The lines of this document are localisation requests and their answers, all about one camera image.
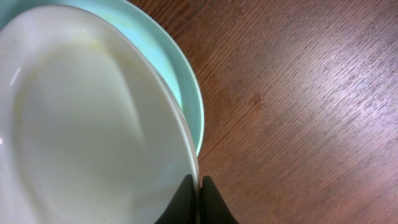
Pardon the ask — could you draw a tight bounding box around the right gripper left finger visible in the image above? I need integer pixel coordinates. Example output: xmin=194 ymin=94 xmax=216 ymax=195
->
xmin=155 ymin=175 xmax=197 ymax=224

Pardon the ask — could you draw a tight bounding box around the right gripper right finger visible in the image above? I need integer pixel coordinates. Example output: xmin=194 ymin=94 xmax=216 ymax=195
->
xmin=199 ymin=175 xmax=239 ymax=224

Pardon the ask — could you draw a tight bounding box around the cream white plate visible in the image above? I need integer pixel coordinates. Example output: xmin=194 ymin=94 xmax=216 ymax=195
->
xmin=1 ymin=5 xmax=198 ymax=223

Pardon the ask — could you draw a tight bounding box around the light blue plate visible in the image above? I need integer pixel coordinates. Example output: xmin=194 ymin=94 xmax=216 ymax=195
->
xmin=1 ymin=0 xmax=205 ymax=154

